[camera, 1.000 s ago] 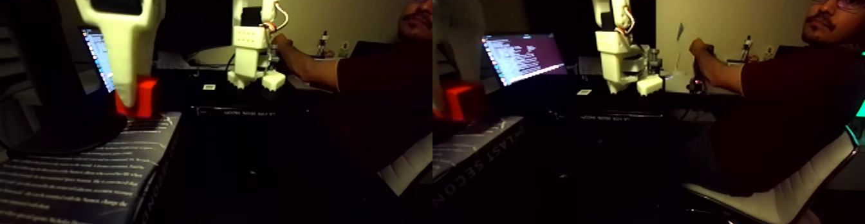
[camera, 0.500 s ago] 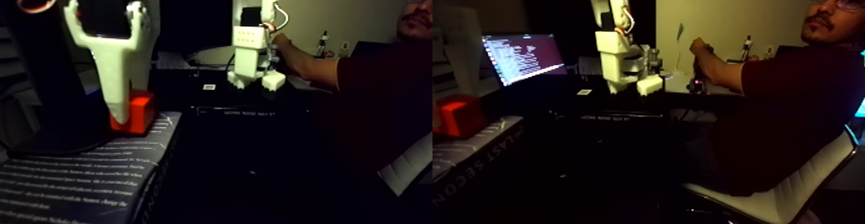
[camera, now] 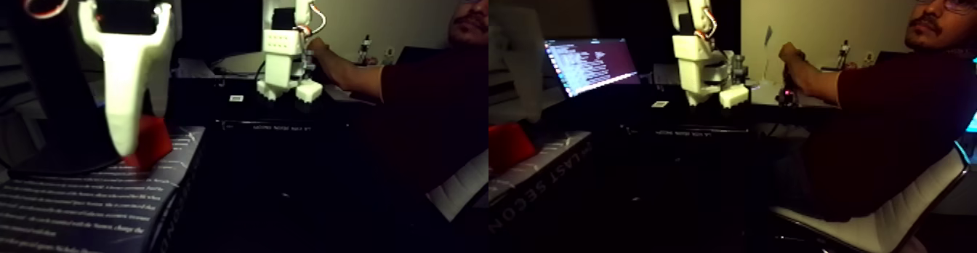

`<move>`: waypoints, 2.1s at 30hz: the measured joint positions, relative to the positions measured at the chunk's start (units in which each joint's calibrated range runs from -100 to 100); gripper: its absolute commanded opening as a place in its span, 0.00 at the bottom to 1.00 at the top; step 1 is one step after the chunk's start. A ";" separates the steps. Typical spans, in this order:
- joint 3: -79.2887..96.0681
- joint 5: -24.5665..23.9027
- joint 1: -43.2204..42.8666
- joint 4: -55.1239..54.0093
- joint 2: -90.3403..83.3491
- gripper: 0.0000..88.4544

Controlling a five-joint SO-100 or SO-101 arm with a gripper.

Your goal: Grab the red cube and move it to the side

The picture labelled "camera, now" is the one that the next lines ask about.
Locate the red cube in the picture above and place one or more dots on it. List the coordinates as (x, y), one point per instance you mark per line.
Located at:
(154, 144)

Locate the person's hand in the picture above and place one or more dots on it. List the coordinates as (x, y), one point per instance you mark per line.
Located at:
(319, 50)

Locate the black background monitor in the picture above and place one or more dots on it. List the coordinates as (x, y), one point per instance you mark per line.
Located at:
(221, 22)

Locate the small white tag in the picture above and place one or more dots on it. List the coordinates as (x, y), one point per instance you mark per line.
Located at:
(236, 98)

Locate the black book white text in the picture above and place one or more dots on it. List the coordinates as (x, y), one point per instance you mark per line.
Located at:
(91, 201)

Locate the small figurine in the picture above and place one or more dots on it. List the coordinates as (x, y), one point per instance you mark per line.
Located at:
(365, 50)

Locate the person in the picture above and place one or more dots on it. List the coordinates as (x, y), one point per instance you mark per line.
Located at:
(435, 109)

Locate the open laptop lit screen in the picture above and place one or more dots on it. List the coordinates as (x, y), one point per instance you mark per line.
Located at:
(591, 63)

